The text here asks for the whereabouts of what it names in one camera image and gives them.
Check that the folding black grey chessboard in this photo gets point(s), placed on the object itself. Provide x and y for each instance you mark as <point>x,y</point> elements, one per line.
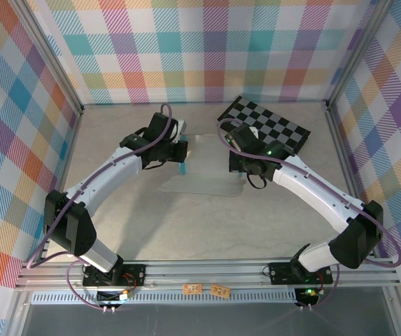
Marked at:
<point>277,122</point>

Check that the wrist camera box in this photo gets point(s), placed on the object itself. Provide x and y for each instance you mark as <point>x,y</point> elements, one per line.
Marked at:
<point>254,132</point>
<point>181,126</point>

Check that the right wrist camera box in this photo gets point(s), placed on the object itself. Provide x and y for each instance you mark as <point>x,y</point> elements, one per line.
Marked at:
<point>254,132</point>

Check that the left black controller board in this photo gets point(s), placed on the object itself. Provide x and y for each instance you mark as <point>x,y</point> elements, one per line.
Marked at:
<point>109,297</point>

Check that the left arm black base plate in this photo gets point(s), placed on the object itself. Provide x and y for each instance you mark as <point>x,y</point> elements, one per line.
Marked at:
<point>133,274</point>

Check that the aluminium table side rail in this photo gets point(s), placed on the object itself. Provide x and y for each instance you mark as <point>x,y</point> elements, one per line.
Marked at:
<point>71,140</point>
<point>340,140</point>

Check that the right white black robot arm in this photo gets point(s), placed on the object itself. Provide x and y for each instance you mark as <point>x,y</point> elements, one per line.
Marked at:
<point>312,189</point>

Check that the right black controller board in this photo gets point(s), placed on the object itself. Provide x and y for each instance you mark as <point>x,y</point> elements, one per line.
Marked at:
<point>308,295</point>

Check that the blue paper box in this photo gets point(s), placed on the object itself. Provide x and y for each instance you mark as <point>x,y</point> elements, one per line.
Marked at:
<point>207,164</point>

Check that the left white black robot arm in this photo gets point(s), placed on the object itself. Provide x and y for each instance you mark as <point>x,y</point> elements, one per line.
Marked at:
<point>98,182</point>

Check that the wooden tag with print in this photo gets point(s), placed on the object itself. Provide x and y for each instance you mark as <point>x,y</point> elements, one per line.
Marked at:
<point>192,289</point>
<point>219,291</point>

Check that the aluminium mounting rail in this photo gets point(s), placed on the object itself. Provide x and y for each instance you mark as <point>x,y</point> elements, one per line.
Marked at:
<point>203,273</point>

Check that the aluminium frame post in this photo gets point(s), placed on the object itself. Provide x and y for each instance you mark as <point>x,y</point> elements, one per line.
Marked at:
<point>51,57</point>
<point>359,52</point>

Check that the black controller board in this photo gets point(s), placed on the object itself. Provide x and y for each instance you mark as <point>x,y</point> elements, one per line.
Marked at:
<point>109,297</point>
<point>308,295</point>

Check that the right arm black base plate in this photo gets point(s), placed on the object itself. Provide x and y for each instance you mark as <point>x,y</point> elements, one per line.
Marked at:
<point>280,273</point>

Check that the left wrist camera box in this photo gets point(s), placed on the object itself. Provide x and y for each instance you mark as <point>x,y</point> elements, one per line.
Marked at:
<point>181,126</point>

